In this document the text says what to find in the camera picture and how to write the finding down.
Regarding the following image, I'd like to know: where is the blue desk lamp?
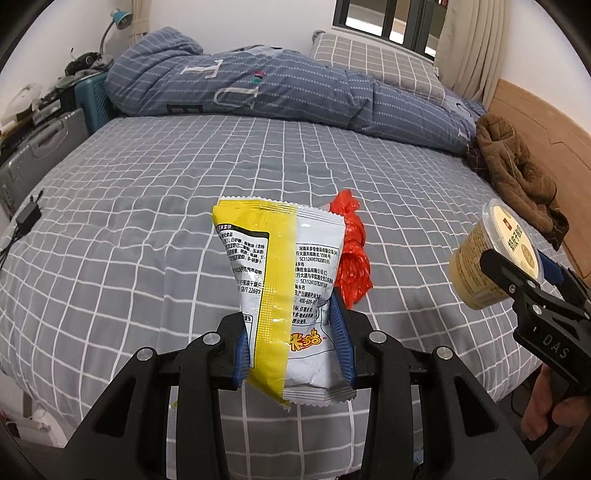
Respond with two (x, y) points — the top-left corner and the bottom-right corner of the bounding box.
(99, 9), (132, 56)

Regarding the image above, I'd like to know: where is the wooden bed frame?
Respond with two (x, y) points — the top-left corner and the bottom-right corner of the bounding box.
(489, 79), (591, 283)

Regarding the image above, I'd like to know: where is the beige curtain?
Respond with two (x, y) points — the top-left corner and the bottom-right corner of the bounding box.
(434, 0), (510, 107)

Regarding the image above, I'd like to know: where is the yellow white snack bag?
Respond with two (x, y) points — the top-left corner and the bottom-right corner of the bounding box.
(212, 197), (356, 407)

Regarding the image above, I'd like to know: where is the person right hand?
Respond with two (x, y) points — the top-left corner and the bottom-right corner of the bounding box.
(521, 364), (590, 441)

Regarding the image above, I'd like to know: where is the blue striped duvet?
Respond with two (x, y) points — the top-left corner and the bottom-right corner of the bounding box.
(105, 27), (476, 155)

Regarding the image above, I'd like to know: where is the brown fleece garment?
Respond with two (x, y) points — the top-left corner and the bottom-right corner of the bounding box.
(467, 113), (570, 250)

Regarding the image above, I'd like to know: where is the black power adapter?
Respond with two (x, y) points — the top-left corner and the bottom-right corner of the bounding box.
(14, 190), (44, 240)

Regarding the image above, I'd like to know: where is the grey checked mattress sheet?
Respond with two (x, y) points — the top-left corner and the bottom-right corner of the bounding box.
(0, 114), (571, 480)

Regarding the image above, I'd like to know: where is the teal suitcase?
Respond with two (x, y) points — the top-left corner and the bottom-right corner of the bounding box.
(74, 72), (117, 135)

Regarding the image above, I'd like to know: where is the yellow instant cup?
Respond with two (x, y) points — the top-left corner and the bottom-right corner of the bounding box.
(449, 199), (543, 310)

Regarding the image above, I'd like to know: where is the red plastic bag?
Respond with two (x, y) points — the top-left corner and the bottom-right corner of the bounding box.
(329, 190), (373, 309)

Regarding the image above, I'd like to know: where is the grey hard suitcase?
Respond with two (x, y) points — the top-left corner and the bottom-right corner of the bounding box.
(1, 108), (88, 219)

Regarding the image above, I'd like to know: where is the grey checked pillow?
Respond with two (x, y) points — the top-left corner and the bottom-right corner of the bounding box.
(311, 31), (446, 106)

